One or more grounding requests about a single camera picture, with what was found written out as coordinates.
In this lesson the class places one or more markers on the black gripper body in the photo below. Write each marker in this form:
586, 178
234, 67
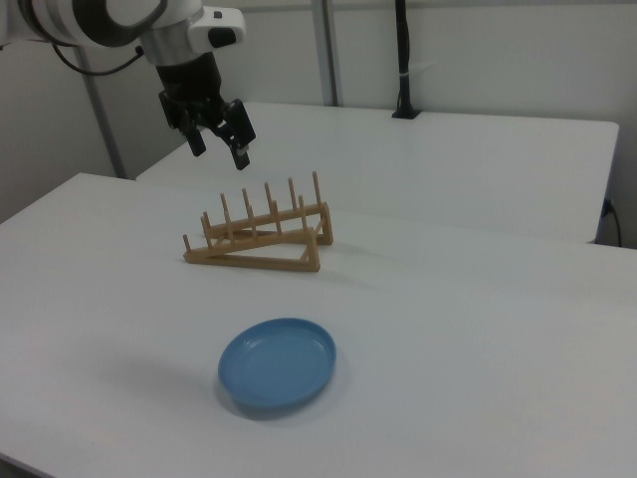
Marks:
189, 84

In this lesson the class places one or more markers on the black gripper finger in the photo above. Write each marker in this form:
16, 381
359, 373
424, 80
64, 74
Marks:
241, 132
196, 142

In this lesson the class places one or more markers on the blue round plate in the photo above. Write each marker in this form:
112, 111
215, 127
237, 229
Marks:
278, 363

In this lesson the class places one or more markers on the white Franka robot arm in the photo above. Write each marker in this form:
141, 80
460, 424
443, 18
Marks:
60, 20

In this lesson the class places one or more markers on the wooden plate rack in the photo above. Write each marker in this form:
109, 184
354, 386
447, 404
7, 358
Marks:
249, 261

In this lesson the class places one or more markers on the grey aluminium frame post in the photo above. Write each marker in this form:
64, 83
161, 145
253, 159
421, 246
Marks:
328, 50

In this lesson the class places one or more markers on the black camera pole with base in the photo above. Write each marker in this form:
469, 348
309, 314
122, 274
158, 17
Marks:
404, 50

